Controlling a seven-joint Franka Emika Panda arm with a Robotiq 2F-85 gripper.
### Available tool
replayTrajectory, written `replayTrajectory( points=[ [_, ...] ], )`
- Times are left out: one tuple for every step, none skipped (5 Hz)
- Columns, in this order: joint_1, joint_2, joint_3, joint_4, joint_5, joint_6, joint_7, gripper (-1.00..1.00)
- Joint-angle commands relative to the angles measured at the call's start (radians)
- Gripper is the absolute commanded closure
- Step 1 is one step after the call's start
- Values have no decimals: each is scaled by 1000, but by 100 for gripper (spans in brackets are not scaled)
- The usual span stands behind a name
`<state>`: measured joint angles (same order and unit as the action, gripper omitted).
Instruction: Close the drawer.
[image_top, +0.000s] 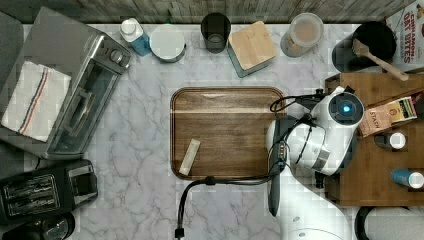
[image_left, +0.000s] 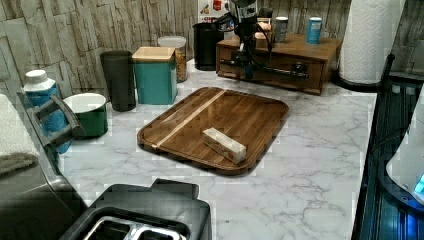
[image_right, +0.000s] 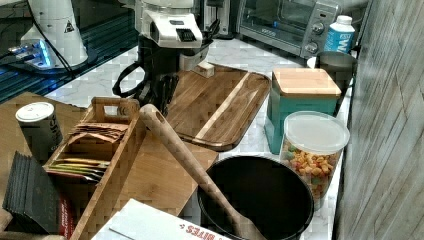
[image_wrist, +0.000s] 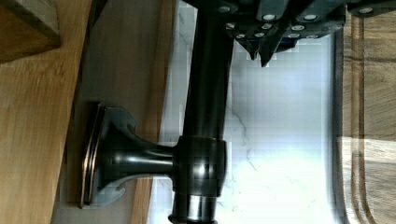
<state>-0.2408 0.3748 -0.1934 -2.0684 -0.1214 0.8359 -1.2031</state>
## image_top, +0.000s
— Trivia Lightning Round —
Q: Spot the black utensil holder pot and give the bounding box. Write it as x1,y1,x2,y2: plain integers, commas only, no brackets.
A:
331,21,398,74

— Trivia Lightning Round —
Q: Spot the dark metal cup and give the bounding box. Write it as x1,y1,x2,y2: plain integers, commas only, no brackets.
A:
201,13,231,53

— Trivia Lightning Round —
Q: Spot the small wooden block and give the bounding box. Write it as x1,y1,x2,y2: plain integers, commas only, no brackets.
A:
179,139,201,175

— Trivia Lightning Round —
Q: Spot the silver toaster oven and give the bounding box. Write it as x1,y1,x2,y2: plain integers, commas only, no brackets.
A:
1,7,131,160

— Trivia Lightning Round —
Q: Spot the black silver toaster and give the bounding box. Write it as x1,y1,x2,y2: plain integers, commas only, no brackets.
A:
1,159,98,226

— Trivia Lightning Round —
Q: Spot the white lidded canister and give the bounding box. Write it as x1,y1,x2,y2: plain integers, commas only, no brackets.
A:
150,24,186,63

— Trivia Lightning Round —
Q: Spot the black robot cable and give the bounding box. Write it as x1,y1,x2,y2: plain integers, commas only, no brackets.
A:
174,94,326,240

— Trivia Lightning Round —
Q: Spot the teal canister with wooden lid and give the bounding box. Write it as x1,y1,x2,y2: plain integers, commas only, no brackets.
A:
227,21,277,78

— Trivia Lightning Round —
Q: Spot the blue white-capped bottle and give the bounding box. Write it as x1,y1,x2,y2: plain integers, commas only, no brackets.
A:
391,169,424,189

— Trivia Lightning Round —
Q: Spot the wooden serving tray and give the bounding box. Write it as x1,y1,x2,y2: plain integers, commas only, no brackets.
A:
170,87,283,180

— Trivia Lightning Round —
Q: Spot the white capped shaker bottle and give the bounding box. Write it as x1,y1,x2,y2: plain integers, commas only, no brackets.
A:
374,132,406,149

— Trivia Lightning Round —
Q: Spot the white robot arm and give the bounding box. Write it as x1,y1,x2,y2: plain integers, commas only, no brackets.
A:
266,86,364,240

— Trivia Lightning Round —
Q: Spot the white striped dish towel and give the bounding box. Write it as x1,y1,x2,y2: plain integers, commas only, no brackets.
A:
1,61,71,142

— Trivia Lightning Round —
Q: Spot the blue white bottle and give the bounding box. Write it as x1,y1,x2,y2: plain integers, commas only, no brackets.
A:
120,18,151,56

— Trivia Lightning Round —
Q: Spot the stash tea packet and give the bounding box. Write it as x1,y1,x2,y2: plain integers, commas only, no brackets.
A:
359,106,392,137

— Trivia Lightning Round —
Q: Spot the wooden drawer organizer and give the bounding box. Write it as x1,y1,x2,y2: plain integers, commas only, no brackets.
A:
325,73,424,206

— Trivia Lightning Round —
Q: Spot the cinnamon oat bites box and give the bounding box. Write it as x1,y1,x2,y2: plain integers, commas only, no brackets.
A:
386,0,424,73

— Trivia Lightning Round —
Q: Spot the clear cereal container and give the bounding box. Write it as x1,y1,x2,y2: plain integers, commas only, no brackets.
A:
280,13,323,58

